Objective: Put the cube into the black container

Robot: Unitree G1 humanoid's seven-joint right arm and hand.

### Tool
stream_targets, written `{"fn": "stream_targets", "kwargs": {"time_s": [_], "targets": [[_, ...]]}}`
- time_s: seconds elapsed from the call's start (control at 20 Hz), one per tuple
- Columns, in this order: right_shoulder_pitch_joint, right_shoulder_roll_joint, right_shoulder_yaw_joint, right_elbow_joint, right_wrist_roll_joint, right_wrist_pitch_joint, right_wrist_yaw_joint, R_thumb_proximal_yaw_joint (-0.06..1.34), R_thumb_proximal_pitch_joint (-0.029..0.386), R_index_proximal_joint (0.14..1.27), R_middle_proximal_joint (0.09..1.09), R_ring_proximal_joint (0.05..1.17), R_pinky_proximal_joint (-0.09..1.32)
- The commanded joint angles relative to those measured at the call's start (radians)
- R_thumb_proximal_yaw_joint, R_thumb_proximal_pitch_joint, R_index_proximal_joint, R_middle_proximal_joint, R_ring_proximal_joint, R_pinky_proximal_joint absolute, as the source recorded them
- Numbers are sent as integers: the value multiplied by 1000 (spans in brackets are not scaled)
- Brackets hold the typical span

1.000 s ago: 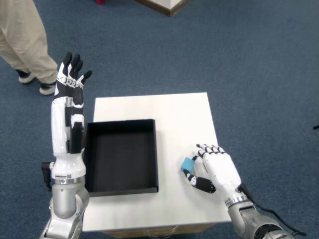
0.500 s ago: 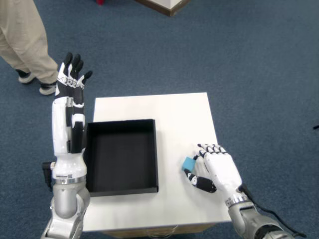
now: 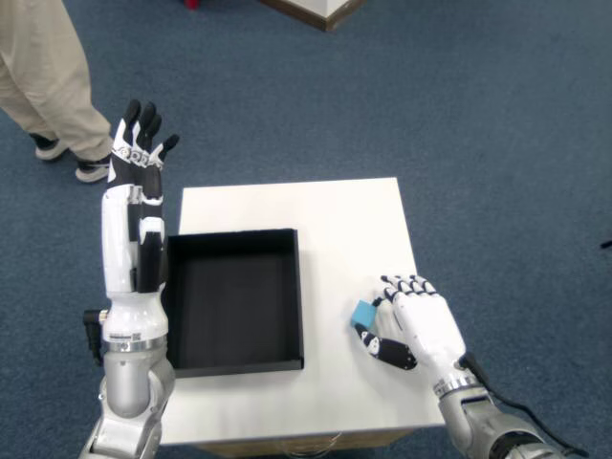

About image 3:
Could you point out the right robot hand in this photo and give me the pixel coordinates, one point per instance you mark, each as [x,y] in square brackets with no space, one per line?
[430,325]

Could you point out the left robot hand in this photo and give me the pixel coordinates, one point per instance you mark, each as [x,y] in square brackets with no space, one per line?
[117,248]

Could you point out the blue cube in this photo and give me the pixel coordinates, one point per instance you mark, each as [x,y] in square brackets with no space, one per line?
[363,314]

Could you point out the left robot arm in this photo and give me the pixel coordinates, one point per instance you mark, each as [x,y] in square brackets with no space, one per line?
[126,382]

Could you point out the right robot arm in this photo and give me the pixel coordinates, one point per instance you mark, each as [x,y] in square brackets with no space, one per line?
[471,416]

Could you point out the black open box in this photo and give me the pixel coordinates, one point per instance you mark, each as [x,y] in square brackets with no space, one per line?
[234,296]

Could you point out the black and white sneaker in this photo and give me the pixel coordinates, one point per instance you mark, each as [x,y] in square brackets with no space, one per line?
[91,171]
[48,150]

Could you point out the white table with wooden base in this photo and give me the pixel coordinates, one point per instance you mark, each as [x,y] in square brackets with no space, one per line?
[344,229]

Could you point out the beige trousers of person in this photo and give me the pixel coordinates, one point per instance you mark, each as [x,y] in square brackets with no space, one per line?
[38,67]

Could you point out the small red object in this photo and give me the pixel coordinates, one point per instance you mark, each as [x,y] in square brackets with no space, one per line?
[192,4]

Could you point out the wooden platform with white top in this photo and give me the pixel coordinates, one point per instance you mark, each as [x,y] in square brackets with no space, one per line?
[320,9]

